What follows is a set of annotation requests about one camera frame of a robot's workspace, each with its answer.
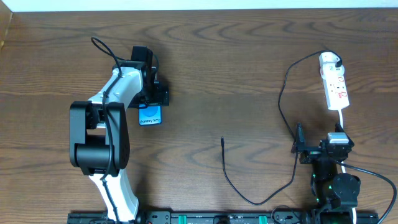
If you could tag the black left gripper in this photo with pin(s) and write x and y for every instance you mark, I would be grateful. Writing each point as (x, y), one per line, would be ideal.
(162, 95)

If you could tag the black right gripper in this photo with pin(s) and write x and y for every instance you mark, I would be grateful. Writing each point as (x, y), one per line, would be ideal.
(311, 149)

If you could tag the blue screen Galaxy smartphone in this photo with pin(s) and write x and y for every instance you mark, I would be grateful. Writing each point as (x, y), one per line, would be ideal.
(151, 115)

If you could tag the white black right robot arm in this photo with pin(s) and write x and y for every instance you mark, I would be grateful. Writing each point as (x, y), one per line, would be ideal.
(336, 192)

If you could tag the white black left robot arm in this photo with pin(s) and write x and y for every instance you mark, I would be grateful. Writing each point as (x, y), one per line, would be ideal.
(99, 138)

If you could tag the white power strip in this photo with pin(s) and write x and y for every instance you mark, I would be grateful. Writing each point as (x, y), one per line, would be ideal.
(335, 89)

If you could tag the white USB wall charger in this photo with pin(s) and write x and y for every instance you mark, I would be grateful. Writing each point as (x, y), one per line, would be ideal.
(329, 70)

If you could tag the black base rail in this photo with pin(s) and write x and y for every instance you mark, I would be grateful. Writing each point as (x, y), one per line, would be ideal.
(279, 216)

